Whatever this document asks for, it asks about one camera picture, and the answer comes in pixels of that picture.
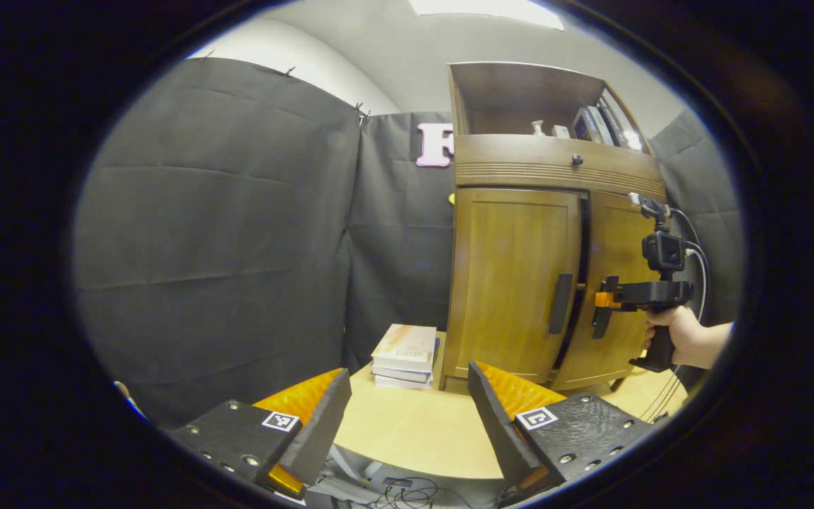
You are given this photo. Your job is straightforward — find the wooden shoe cabinet door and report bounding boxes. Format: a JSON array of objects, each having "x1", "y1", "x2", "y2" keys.
[
  {"x1": 552, "y1": 191, "x2": 663, "y2": 392},
  {"x1": 447, "y1": 187, "x2": 583, "y2": 385}
]

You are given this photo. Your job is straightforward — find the large ceiling light panel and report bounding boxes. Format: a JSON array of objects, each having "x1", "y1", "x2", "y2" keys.
[{"x1": 407, "y1": 0, "x2": 565, "y2": 30}]

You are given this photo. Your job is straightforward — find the dark spine book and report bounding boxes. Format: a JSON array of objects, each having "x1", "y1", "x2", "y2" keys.
[{"x1": 599, "y1": 99, "x2": 628, "y2": 147}]

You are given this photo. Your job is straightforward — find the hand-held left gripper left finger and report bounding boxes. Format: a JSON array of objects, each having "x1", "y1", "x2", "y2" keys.
[{"x1": 167, "y1": 368, "x2": 353, "y2": 499}]

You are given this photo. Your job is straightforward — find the black backdrop cloth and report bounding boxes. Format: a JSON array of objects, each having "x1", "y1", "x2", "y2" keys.
[{"x1": 71, "y1": 57, "x2": 743, "y2": 428}]

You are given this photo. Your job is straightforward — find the thick beige cover book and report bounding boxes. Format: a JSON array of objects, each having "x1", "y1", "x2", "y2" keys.
[{"x1": 371, "y1": 324, "x2": 439, "y2": 373}]

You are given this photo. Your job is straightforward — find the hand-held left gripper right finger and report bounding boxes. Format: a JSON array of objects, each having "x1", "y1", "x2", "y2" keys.
[{"x1": 468, "y1": 361, "x2": 655, "y2": 496}]

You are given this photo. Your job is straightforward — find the wooden double-door shoe cabinet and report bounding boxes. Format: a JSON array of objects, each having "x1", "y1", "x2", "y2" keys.
[{"x1": 442, "y1": 62, "x2": 669, "y2": 393}]

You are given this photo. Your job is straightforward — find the light grey spine book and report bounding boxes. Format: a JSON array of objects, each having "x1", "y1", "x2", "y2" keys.
[{"x1": 586, "y1": 105, "x2": 616, "y2": 147}]

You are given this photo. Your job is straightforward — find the wooden cabinet drawer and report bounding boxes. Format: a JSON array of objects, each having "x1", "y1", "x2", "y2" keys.
[{"x1": 454, "y1": 134, "x2": 667, "y2": 202}]

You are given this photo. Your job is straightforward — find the tangled black floor cables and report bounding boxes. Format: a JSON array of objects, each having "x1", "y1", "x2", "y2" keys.
[{"x1": 365, "y1": 477, "x2": 475, "y2": 509}]

